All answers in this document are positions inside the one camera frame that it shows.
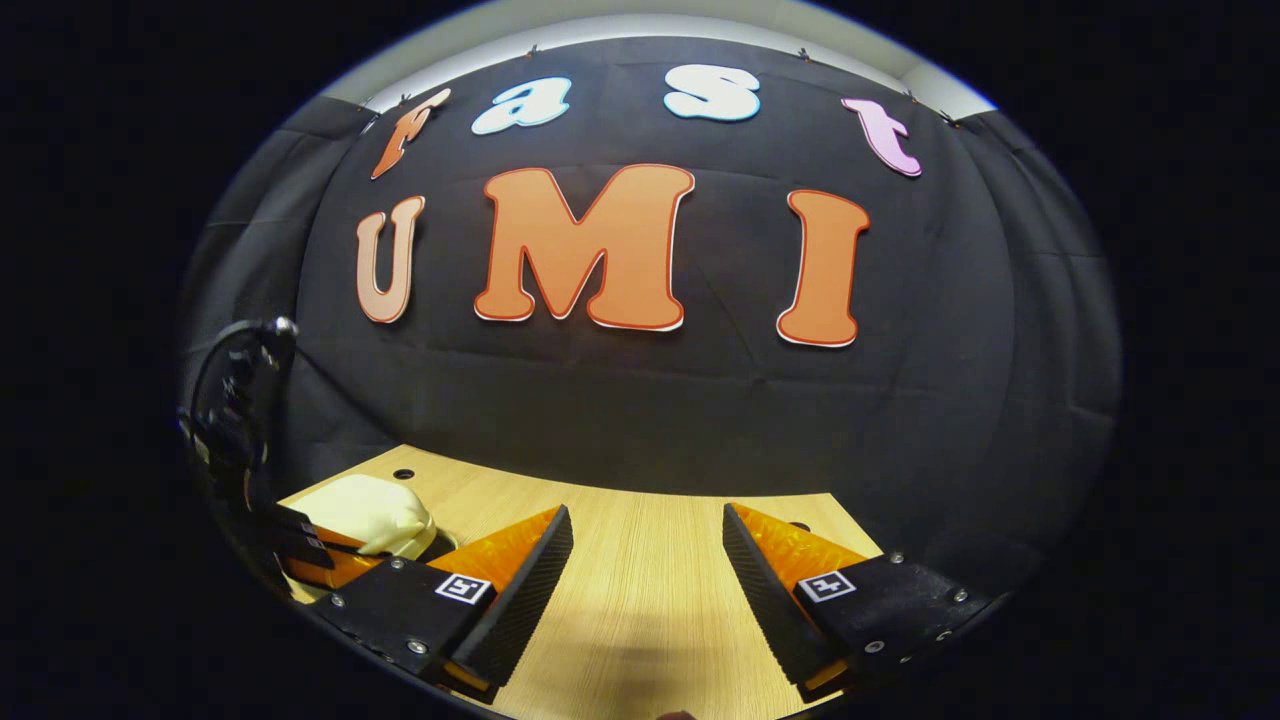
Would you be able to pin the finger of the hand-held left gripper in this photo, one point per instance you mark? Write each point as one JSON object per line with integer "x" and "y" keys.
{"x": 330, "y": 570}
{"x": 300, "y": 525}

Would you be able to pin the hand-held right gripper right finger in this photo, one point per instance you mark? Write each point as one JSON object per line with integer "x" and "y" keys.
{"x": 775, "y": 605}

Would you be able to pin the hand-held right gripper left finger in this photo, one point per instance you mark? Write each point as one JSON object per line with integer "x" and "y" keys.
{"x": 520, "y": 605}

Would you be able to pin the cream yellow-trimmed small suitcase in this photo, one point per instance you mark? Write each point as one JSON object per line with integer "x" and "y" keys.
{"x": 370, "y": 510}

